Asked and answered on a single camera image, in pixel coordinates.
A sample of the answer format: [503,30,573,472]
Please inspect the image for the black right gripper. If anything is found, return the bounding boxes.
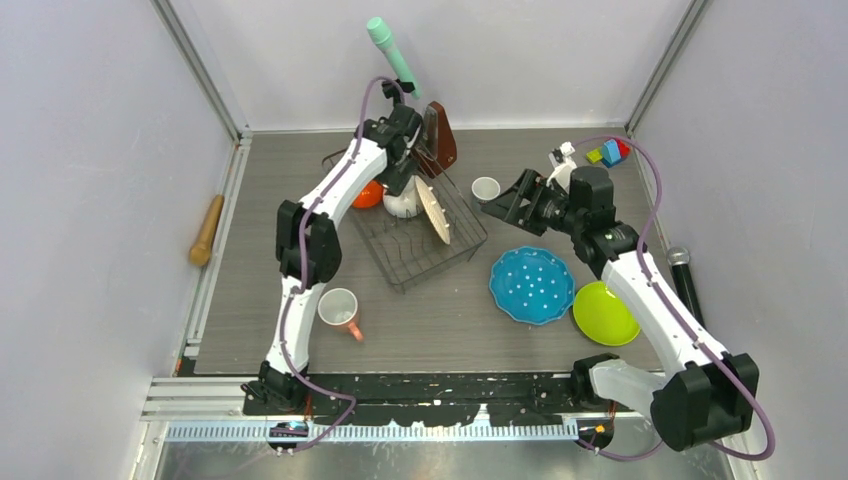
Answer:
[480,169,583,238]

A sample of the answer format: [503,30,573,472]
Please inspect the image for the orange bowl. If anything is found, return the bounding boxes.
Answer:
[352,180,385,209]

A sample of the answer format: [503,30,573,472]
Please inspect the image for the woven bamboo plate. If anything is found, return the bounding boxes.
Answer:
[415,176,451,245]

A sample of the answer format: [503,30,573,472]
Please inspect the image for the blue polka dot plate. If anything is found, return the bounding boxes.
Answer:
[488,246,577,326]

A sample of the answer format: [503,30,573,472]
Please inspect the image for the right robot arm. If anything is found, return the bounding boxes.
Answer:
[482,166,759,451]

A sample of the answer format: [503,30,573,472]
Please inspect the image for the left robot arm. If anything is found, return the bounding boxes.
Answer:
[242,104,423,414]

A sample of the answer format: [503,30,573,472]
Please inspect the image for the grey ceramic mug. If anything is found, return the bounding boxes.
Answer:
[471,176,501,212]

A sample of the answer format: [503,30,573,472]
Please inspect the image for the black microphone stand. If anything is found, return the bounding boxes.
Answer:
[381,79,416,106]

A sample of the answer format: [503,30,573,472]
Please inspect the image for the brown wooden metronome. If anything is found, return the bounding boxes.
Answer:
[413,101,458,179]

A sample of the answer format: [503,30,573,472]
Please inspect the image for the mint green microphone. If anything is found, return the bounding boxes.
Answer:
[366,17,421,100]

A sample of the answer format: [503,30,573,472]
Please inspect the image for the colourful toy blocks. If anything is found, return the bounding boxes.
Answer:
[585,138,631,168]

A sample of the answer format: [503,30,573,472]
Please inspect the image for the lime green plate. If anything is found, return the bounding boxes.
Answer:
[572,281,641,347]

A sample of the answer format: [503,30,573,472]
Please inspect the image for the black handheld microphone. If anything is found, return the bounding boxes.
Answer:
[666,246,705,327]

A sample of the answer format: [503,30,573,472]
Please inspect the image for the pink floral mug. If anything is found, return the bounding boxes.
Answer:
[317,288,365,342]

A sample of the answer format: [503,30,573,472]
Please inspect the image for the wooden rolling pin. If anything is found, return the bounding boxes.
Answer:
[188,195,225,267]

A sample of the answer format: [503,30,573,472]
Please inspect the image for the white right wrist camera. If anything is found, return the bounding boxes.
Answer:
[546,142,577,192]

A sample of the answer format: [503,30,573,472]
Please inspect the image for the dark wire dish rack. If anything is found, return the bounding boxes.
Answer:
[346,163,488,293]

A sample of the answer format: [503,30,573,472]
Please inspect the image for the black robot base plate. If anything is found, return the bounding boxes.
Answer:
[241,372,623,427]

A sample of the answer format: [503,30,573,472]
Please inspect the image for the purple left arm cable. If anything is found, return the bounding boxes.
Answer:
[276,76,407,454]

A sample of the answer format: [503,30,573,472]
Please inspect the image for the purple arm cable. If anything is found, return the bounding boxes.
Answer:
[276,76,407,454]
[572,136,778,463]

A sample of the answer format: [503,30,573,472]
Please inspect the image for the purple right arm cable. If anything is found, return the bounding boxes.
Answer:
[572,136,778,463]

